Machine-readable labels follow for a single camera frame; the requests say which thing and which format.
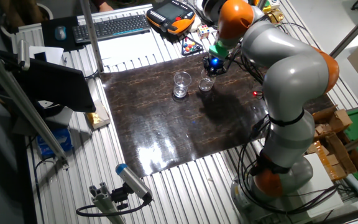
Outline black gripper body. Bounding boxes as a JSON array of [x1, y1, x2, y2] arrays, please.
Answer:
[[203, 52, 229, 77]]

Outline clear glass beaker cup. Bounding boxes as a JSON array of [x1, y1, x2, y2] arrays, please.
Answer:
[[198, 68, 217, 92]]

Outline clear ribbed plastic cup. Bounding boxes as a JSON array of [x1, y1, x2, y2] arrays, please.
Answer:
[[173, 71, 193, 99]]

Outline person hand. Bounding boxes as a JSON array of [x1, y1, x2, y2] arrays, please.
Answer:
[[98, 1, 114, 12]]

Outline billiard ball triangle toy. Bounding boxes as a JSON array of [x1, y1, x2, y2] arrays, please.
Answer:
[[181, 36, 204, 57]]

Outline rubik's cube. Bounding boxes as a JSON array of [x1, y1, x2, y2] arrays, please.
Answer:
[[197, 24, 211, 40]]

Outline black filament spool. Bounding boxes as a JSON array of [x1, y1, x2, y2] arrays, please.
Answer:
[[202, 0, 226, 22]]

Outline orange black teach pendant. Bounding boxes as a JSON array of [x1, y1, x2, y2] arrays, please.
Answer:
[[145, 0, 196, 35]]

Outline dark marble pattern mat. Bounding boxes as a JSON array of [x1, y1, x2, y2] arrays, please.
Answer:
[[99, 52, 335, 178]]

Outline gold metallic object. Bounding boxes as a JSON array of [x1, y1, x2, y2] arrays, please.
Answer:
[[261, 7, 285, 25]]

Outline large white paper sheet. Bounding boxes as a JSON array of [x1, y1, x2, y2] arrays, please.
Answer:
[[97, 30, 167, 67]]

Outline black computer keyboard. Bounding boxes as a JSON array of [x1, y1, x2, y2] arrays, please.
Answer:
[[71, 14, 152, 44]]

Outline cardboard box pile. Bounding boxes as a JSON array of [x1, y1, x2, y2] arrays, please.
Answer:
[[305, 105, 358, 183]]

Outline black monitor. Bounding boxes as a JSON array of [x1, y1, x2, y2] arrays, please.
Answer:
[[0, 49, 96, 113]]

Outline grey computer mouse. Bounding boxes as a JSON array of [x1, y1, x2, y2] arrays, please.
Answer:
[[54, 25, 67, 42]]

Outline white base platform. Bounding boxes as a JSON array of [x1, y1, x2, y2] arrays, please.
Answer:
[[303, 152, 344, 218]]

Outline small white paper sheet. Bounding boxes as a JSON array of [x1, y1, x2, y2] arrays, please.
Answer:
[[29, 45, 65, 65]]

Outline short aluminium profile stub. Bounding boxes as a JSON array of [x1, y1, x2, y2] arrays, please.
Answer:
[[88, 182, 127, 224]]

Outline black mouse pad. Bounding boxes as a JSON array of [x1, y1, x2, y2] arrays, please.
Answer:
[[40, 15, 84, 52]]

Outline blue tissue pack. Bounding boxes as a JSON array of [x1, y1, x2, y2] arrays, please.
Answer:
[[36, 128, 73, 158]]

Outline white round bucket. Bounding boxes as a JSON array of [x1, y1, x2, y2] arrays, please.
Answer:
[[0, 2, 54, 40]]

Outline long slanted aluminium bar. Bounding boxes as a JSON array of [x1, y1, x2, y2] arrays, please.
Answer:
[[0, 43, 70, 169]]

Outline green silver camera mount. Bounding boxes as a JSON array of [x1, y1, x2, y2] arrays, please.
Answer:
[[208, 41, 232, 60]]

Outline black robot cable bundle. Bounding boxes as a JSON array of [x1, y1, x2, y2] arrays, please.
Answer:
[[228, 46, 341, 215]]

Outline upright aluminium post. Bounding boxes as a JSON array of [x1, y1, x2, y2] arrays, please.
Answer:
[[79, 0, 104, 73]]

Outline silver camera blue cap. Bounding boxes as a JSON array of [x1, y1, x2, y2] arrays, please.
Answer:
[[115, 163, 154, 202]]

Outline black camera cable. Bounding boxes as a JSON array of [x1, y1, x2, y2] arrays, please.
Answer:
[[75, 195, 152, 218]]

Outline small silver camera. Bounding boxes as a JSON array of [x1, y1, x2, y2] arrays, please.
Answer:
[[17, 39, 30, 71]]

